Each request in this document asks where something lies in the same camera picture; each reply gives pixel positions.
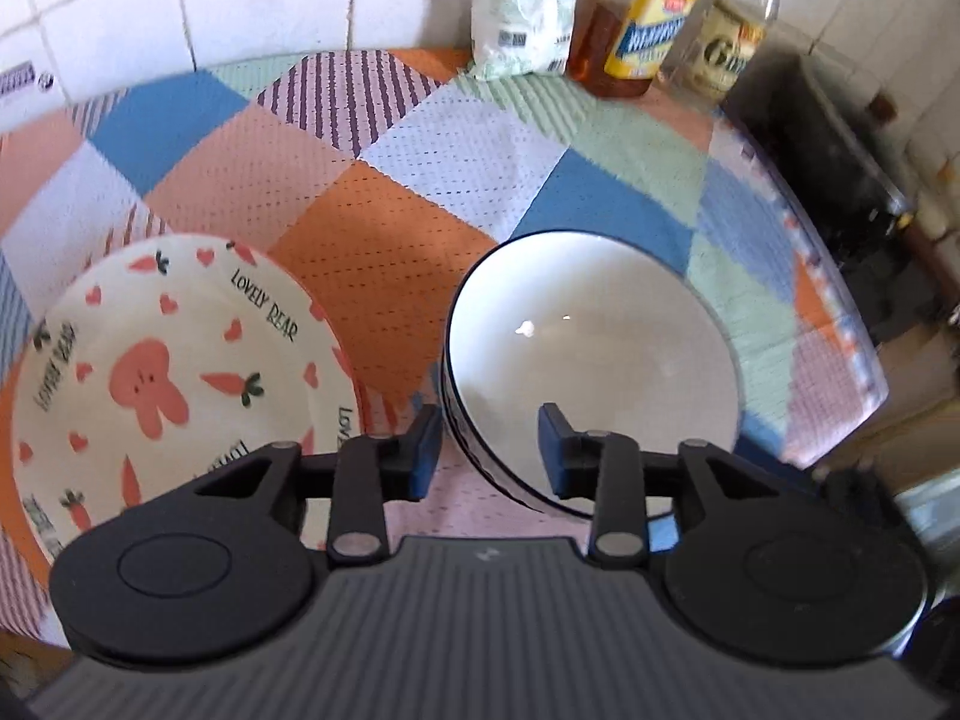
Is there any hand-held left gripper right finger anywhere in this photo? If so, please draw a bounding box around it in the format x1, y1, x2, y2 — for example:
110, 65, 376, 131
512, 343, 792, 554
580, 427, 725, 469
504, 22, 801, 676
539, 402, 770, 566

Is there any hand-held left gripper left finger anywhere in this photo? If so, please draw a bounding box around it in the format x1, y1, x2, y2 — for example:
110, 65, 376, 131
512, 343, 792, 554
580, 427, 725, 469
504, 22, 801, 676
193, 405, 443, 568

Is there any white plate with pink rabbit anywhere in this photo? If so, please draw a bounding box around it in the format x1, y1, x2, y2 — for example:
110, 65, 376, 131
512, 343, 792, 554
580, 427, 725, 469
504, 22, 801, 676
9, 234, 370, 565

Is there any colourful patchwork tablecloth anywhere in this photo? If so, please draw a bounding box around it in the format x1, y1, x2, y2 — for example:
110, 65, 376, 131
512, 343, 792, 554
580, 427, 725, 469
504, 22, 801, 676
0, 49, 893, 647

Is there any black stove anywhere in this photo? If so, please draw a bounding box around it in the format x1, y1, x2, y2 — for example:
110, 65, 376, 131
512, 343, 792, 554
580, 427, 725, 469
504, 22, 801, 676
718, 52, 917, 350

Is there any bottle with amber liquid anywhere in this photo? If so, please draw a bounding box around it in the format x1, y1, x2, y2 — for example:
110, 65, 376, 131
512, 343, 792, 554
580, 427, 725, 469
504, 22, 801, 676
567, 0, 655, 100

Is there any oil bottle with yellow label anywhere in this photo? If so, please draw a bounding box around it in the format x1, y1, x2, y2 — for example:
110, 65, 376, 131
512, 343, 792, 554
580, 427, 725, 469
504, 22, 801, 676
604, 0, 707, 85

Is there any white and green bag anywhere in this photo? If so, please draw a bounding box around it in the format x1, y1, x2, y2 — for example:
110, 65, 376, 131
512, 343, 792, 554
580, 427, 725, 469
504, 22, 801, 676
469, 0, 577, 82

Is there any clear bottle with yellow cap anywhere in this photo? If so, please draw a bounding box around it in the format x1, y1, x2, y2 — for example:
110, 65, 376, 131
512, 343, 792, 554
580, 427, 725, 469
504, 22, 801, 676
658, 0, 797, 103

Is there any white wall sticker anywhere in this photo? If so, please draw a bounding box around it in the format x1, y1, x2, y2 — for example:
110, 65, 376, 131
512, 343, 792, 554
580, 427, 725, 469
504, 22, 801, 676
0, 60, 55, 115

